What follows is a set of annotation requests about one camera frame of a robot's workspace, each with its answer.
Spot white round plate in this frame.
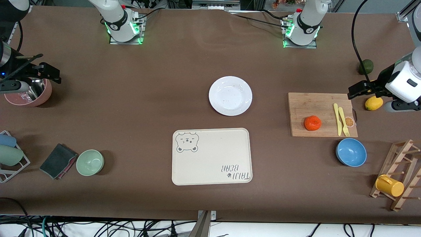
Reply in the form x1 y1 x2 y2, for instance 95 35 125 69
209 76 253 116

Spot blue cup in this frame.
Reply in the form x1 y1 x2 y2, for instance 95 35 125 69
0 133 17 148

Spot blue bowl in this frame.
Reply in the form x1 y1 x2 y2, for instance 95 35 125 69
336 138 367 167

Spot pink bowl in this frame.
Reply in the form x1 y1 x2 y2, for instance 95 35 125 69
4 78 52 107

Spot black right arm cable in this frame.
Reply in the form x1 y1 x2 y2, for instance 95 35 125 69
9 20 24 52

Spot dark green avocado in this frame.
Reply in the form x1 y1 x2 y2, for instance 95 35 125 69
358 59 374 75

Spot orange mandarin fruit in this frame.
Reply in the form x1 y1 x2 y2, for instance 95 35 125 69
304 115 322 131

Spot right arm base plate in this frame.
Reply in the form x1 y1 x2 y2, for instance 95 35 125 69
109 14 146 45

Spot metal ladle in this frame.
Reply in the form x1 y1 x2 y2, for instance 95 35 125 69
20 78 46 101

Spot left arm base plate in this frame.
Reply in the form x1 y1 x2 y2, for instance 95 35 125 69
282 17 318 49

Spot aluminium frame post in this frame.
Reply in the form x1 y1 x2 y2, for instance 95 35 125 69
396 0 421 23

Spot aluminium frame rail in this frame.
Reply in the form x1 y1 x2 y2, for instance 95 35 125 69
6 22 19 45

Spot black base cable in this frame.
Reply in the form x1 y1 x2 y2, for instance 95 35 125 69
227 11 290 27
133 7 162 24

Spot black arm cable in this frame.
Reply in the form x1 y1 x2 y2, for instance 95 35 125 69
351 0 371 83
9 20 24 52

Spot light green bowl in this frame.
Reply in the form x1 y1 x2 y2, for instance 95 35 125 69
76 149 105 176

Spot wooden cutting board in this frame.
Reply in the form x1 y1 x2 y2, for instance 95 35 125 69
288 92 358 138

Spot grey angled bar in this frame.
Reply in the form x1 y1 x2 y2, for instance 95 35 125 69
188 211 211 237

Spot pale green cup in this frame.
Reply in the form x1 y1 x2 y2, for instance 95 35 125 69
0 145 24 167

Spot yellow plastic knife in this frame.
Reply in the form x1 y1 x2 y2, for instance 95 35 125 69
333 103 343 136

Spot yellow plastic fork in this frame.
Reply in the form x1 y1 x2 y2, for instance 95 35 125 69
338 107 350 137

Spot yellow mug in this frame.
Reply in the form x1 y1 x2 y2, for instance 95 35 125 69
375 174 405 197

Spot grey wire cup rack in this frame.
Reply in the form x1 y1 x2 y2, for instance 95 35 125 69
0 130 31 183

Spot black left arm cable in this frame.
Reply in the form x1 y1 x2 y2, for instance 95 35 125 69
351 0 371 83

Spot grey metal box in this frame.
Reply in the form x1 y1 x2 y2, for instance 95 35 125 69
192 0 241 11

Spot yellow lemon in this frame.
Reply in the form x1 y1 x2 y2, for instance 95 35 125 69
365 96 384 111

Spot wooden mug rack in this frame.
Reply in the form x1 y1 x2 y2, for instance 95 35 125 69
369 139 421 212

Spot cream bear print tray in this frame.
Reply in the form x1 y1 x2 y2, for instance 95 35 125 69
171 128 253 186

